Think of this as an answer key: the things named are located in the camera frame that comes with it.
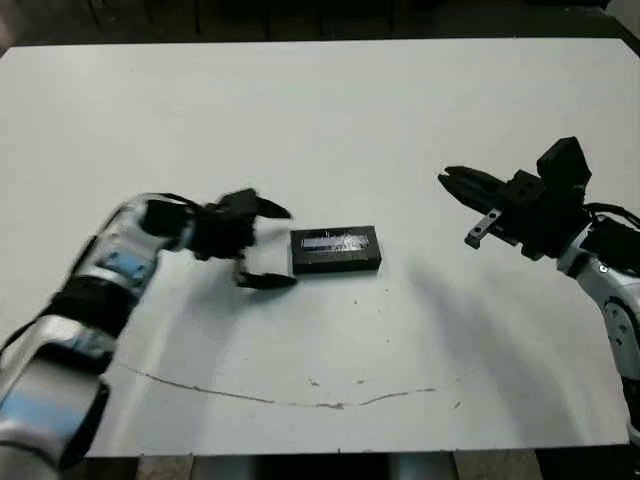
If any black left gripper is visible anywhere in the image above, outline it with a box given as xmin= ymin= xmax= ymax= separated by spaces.
xmin=191 ymin=194 xmax=301 ymax=292

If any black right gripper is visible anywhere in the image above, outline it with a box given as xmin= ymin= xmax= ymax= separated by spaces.
xmin=436 ymin=165 xmax=590 ymax=261

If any black box lid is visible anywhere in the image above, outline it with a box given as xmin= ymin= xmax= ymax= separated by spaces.
xmin=289 ymin=224 xmax=383 ymax=276

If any silver robot left leg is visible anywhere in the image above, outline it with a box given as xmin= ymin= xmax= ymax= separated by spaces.
xmin=192 ymin=453 xmax=259 ymax=480

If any silver robot leg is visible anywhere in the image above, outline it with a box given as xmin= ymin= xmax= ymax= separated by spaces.
xmin=389 ymin=452 xmax=457 ymax=480
xmin=192 ymin=453 xmax=259 ymax=480

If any silver robot right leg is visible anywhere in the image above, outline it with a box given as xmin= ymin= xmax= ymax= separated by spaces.
xmin=389 ymin=452 xmax=457 ymax=480

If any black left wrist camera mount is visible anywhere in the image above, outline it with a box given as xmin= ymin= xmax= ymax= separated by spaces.
xmin=217 ymin=187 xmax=260 ymax=215

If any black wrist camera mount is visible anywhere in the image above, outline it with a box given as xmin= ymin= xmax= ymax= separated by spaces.
xmin=217 ymin=187 xmax=260 ymax=215
xmin=535 ymin=135 xmax=594 ymax=187

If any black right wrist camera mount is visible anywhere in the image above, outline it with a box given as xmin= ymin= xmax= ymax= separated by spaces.
xmin=535 ymin=135 xmax=594 ymax=187

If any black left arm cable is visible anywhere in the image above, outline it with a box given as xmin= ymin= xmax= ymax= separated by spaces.
xmin=159 ymin=191 xmax=211 ymax=214

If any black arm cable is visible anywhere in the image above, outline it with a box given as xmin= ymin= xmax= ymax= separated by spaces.
xmin=582 ymin=201 xmax=640 ymax=226
xmin=159 ymin=191 xmax=211 ymax=214

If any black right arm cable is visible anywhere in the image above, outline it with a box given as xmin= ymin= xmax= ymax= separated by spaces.
xmin=582 ymin=201 xmax=640 ymax=226

